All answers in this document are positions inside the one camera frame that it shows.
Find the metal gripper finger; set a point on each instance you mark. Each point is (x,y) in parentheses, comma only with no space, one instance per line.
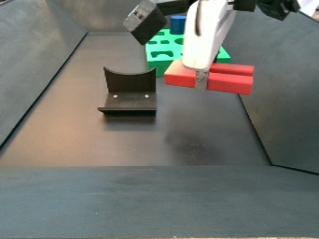
(201,78)

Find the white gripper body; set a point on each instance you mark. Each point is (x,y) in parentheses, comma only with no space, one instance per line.
(209,18)

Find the red double-square block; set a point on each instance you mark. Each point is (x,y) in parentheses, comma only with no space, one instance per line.
(227,77)

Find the green foam shape board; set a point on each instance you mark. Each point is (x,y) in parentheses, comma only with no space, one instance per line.
(162,49)

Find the blue cylinder block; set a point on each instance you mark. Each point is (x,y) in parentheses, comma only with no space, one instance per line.
(177,21)

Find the black curved holder stand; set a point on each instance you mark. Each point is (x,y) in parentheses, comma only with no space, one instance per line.
(130,92)

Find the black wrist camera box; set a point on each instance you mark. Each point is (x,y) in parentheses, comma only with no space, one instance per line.
(144,21)

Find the black cable connector bracket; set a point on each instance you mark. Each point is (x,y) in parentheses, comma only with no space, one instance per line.
(276,9)

